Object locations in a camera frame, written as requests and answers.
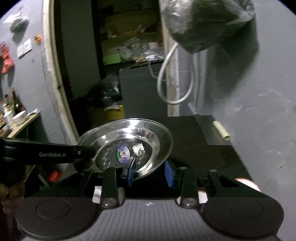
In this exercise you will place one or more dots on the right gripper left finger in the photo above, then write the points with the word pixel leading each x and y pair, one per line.
pixel 114 183

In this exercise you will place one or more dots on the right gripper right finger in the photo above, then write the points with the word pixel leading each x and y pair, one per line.
pixel 184 182

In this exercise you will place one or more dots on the white ceramic bowl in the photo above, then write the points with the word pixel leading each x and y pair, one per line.
pixel 203 195

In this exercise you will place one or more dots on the steel plate with sticker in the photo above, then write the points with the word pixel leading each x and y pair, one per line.
pixel 148 142

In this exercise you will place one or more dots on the wooden side shelf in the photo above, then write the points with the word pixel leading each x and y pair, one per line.
pixel 13 130

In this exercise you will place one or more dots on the white bowl on shelf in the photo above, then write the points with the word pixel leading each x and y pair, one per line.
pixel 20 118

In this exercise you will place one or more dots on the white pump bottle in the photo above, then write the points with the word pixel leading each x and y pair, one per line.
pixel 8 116

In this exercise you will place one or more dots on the dark glass bottle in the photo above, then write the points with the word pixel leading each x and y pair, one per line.
pixel 18 106

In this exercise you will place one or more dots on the yellow bin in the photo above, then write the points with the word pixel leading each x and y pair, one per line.
pixel 114 112

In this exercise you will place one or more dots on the black garbage bag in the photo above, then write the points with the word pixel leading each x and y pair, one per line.
pixel 109 92

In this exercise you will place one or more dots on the dark grey cabinet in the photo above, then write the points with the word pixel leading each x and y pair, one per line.
pixel 140 98

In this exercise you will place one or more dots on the green box on shelf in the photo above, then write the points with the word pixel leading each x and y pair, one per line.
pixel 111 59

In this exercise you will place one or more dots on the plastic bag hanging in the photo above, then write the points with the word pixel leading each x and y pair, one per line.
pixel 196 25

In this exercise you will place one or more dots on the red bag on wall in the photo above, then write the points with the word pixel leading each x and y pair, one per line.
pixel 8 63

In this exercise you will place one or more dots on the white wall switch plate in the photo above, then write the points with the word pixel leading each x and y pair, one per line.
pixel 24 48

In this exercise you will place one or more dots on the orange wall hook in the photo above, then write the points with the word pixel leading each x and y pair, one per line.
pixel 38 39

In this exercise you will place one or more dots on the small bag on wall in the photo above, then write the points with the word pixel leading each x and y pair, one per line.
pixel 18 24

